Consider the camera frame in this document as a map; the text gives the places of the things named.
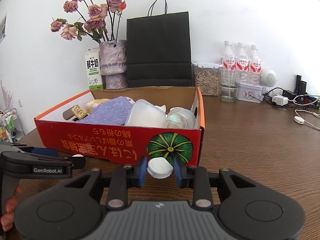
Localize small white lidded jar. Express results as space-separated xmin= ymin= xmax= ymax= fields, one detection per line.
xmin=146 ymin=157 xmax=174 ymax=179

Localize frosted plastic storage box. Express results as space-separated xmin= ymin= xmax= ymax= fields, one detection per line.
xmin=125 ymin=99 xmax=166 ymax=128

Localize translucent plastic bag ball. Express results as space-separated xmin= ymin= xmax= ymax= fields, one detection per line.
xmin=165 ymin=107 xmax=196 ymax=129

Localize small yellow labelled box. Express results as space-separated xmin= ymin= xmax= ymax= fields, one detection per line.
xmin=71 ymin=105 xmax=87 ymax=120

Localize purple knitted cloth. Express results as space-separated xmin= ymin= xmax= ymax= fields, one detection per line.
xmin=78 ymin=108 xmax=132 ymax=125

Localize white yellow plush hamster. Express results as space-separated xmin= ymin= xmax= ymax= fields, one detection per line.
xmin=85 ymin=96 xmax=135 ymax=114

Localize white tissue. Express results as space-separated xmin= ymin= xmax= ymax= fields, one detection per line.
xmin=156 ymin=105 xmax=167 ymax=113

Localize person left hand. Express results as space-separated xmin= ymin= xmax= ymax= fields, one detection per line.
xmin=1 ymin=185 xmax=22 ymax=232

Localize red pumpkin cardboard box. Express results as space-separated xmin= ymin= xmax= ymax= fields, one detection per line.
xmin=34 ymin=87 xmax=205 ymax=165

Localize clear jar of seeds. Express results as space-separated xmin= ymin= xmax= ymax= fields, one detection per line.
xmin=192 ymin=62 xmax=222 ymax=96

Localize clear drinking glass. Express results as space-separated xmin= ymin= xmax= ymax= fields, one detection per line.
xmin=219 ymin=68 xmax=241 ymax=102

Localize white green milk carton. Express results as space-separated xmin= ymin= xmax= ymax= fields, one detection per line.
xmin=85 ymin=47 xmax=103 ymax=90

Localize white printed tin box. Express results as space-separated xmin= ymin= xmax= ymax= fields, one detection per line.
xmin=236 ymin=83 xmax=264 ymax=103

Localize purple textured vase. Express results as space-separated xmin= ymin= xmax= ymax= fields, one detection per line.
xmin=99 ymin=40 xmax=127 ymax=89

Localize black paper shopping bag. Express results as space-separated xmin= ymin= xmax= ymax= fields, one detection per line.
xmin=126 ymin=7 xmax=193 ymax=88

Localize right water bottle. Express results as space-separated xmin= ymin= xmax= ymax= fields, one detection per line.
xmin=249 ymin=44 xmax=261 ymax=85

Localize water bottle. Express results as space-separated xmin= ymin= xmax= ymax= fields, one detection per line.
xmin=236 ymin=42 xmax=249 ymax=83
xmin=221 ymin=41 xmax=236 ymax=70
xmin=249 ymin=44 xmax=261 ymax=85

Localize white charger plug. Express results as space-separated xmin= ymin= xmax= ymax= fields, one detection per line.
xmin=272 ymin=95 xmax=289 ymax=106

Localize left water bottle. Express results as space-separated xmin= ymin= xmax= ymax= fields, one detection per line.
xmin=221 ymin=41 xmax=236 ymax=70

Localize middle water bottle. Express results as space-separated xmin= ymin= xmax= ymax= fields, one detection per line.
xmin=236 ymin=42 xmax=249 ymax=83

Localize white round speaker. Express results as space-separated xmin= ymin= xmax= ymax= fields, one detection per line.
xmin=259 ymin=69 xmax=277 ymax=93

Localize black power strip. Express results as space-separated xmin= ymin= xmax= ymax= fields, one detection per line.
xmin=263 ymin=89 xmax=320 ymax=108

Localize black upright device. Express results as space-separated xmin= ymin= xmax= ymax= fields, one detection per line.
xmin=294 ymin=75 xmax=307 ymax=95

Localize dried pink rose bouquet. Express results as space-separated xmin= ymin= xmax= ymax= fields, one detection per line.
xmin=50 ymin=0 xmax=127 ymax=46

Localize metal wire shelf rack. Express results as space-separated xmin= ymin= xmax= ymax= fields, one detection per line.
xmin=0 ymin=108 xmax=25 ymax=142

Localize wall poster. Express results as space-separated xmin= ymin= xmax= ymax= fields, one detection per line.
xmin=0 ymin=15 xmax=7 ymax=43

